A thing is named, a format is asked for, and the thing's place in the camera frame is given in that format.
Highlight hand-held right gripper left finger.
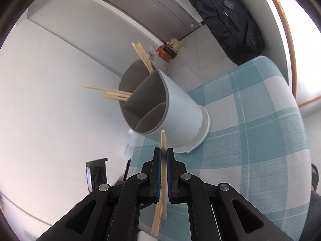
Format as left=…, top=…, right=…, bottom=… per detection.
left=35, top=148, right=162, bottom=241

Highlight curved wooden trim strip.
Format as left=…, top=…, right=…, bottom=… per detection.
left=261, top=0, right=298, bottom=97

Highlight white grey utensil holder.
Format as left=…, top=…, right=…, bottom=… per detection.
left=118, top=59, right=210, bottom=153

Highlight teal white checked tablecloth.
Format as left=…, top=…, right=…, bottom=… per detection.
left=130, top=55, right=311, bottom=241

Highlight clear plastic bag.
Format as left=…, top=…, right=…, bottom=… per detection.
left=168, top=38, right=187, bottom=53

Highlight grey cabinet door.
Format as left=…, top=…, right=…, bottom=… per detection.
left=98, top=0, right=202, bottom=41

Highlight black sandal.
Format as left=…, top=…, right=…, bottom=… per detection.
left=310, top=163, right=321, bottom=199

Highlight white crumpled plastic bags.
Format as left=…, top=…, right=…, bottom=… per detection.
left=124, top=130, right=141, bottom=162

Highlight black backpack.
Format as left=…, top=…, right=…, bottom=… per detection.
left=173, top=0, right=266, bottom=66

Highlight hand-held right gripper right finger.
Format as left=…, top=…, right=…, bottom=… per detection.
left=166, top=148, right=294, bottom=241

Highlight red yellow packet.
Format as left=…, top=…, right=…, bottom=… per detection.
left=156, top=44, right=178, bottom=61

